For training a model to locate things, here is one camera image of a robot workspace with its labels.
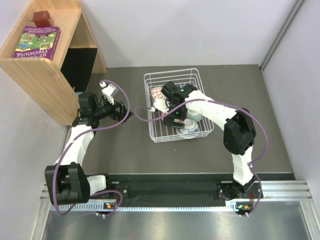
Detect dark blue bottom bowl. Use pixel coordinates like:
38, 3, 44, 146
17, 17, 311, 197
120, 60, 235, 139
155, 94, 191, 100
176, 118, 200, 140

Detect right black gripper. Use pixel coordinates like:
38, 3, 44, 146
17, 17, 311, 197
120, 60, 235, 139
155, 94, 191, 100
163, 100, 189, 129

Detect wooden shelf unit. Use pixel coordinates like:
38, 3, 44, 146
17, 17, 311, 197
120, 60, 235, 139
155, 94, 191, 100
0, 0, 98, 126

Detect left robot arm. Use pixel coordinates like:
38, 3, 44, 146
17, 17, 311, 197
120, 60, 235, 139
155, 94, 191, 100
44, 92, 133, 206

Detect dark red box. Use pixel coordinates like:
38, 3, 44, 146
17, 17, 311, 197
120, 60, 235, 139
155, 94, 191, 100
32, 10, 54, 27

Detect pale green bowl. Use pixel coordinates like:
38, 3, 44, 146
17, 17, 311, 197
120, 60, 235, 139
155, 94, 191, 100
187, 109, 203, 122

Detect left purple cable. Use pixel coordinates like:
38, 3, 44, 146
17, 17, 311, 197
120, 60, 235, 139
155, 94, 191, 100
53, 79, 131, 218

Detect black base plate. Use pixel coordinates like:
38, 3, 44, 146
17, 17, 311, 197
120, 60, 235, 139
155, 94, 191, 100
107, 173, 263, 208

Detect white wire dish rack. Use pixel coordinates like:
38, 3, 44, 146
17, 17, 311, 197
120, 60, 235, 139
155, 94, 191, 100
144, 68, 214, 143

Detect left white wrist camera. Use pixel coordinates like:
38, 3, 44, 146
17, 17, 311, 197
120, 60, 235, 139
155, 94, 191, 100
99, 82, 119, 105

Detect red patterned white bowl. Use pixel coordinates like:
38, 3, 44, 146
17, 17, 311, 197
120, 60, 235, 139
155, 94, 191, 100
151, 86, 166, 100

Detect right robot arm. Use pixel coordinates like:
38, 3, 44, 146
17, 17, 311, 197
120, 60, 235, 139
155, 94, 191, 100
161, 81, 257, 200

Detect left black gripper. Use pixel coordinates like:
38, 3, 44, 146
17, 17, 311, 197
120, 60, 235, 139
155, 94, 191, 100
92, 96, 133, 124

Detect aluminium rail frame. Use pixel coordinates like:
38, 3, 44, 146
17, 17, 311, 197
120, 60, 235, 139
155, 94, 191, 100
39, 178, 314, 213

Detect purple treehouse book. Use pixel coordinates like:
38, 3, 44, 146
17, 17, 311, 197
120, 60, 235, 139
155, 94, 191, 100
13, 26, 61, 60

